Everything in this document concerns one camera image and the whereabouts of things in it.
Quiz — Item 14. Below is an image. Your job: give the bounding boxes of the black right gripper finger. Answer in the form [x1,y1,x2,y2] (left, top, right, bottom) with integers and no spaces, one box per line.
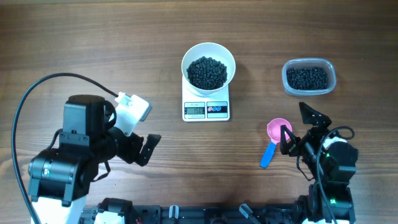
[280,125,301,156]
[299,102,332,128]

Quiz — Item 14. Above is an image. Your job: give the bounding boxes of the pink scoop with blue handle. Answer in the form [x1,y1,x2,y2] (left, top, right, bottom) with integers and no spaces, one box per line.
[260,118,292,168]

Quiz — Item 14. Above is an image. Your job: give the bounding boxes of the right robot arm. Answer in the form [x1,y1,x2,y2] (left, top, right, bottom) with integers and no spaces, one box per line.
[279,102,358,223]

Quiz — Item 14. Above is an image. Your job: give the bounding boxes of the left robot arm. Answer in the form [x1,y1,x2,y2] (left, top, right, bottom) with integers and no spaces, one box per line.
[29,93,161,223]

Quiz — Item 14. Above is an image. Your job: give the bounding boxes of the white digital kitchen scale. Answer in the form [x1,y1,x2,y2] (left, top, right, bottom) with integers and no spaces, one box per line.
[182,78,231,122]

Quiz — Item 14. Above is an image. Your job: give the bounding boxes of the white bowl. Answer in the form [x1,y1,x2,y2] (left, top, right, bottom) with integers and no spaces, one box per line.
[181,42,236,95]

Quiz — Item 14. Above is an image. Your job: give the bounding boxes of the clear plastic bean container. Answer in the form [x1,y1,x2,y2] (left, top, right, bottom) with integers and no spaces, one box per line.
[282,58,336,96]

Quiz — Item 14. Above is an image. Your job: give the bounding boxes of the black beans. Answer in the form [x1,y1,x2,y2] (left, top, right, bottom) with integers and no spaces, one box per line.
[186,57,228,90]

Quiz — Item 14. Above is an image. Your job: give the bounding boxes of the black left camera cable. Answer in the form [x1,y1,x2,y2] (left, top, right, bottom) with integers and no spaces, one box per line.
[11,72,121,224]

